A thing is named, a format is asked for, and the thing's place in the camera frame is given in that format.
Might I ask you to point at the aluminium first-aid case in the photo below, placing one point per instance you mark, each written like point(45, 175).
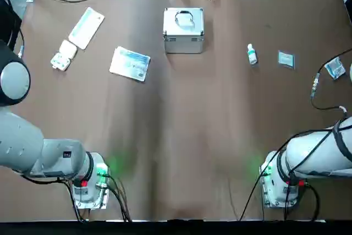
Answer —
point(183, 37)

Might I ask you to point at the white disinfectant bottle green label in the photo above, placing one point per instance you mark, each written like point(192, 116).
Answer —
point(252, 56)

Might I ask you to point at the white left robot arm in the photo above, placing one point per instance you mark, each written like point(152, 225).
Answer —
point(22, 141)

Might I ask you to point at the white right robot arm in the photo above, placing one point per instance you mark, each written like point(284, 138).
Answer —
point(308, 152)

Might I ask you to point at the small clear gauze packet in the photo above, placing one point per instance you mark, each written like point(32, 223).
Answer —
point(286, 59)

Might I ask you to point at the open white plastic pill box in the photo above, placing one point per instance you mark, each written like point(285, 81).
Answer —
point(64, 54)

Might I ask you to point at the large flat blue white packet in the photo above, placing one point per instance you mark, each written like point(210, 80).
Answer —
point(129, 64)

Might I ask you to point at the long white teal pouch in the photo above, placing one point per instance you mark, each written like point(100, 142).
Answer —
point(85, 28)

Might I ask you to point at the crumpled blue white bandage packet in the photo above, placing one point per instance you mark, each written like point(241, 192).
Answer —
point(334, 68)

